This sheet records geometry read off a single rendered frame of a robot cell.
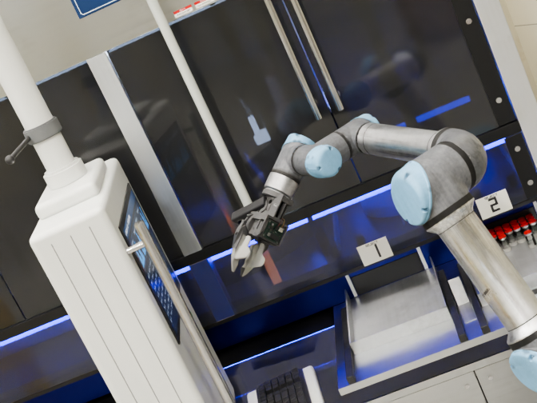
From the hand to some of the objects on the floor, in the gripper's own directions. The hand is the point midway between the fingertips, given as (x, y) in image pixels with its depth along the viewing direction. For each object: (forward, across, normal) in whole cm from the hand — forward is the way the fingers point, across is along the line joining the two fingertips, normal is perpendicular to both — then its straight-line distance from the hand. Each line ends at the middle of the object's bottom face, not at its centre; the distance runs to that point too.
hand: (237, 268), depth 241 cm
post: (-1, +147, -32) cm, 150 cm away
